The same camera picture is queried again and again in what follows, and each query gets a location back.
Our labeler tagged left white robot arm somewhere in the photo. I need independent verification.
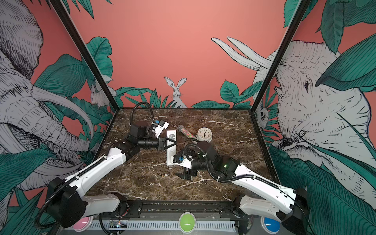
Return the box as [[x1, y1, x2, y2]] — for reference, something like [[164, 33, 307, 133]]
[[34, 116, 176, 229]]

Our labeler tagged white vented cable duct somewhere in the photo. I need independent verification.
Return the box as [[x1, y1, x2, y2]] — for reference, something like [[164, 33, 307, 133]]
[[103, 220, 237, 232]]

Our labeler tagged white remote control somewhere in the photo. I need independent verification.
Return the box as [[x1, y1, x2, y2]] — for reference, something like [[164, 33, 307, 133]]
[[166, 130, 177, 166]]

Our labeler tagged glitter microphone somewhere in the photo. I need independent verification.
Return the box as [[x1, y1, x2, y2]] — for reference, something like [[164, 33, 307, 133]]
[[177, 124, 197, 140]]

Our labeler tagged black front rail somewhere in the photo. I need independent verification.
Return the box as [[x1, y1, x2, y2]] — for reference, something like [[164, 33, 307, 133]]
[[122, 200, 241, 218]]

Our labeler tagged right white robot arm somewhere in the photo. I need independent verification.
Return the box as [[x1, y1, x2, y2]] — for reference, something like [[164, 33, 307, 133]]
[[166, 141, 309, 235]]

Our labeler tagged blue push button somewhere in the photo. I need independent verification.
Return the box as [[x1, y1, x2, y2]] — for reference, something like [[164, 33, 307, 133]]
[[260, 216, 281, 235]]

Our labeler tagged pink push button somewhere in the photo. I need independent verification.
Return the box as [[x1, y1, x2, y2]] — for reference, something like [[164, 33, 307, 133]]
[[72, 216, 94, 233]]

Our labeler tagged white alarm clock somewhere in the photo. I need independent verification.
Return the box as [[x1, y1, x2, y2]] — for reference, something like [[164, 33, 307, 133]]
[[196, 127, 212, 143]]

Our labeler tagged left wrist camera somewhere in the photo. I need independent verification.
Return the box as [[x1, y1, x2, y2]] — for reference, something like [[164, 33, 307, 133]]
[[151, 120, 169, 139]]

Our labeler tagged green push button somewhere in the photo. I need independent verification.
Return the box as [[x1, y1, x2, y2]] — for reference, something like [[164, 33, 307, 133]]
[[179, 212, 196, 234]]

